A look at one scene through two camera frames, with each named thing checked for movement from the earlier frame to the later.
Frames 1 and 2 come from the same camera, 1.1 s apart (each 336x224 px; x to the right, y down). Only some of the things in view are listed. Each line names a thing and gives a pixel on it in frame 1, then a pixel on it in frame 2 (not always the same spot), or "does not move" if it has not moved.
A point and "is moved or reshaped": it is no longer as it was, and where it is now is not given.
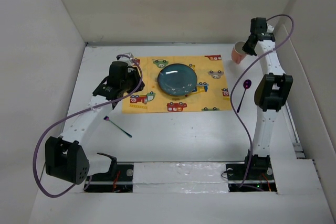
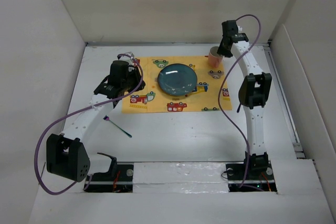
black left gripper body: x=132 y=81 does not move
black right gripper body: x=248 y=48 -> x=224 y=50
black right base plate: x=241 y=179 does not move
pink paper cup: x=237 y=53 is moved or reshaped
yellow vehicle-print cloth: x=210 y=93 does not move
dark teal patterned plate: x=177 y=79 does not move
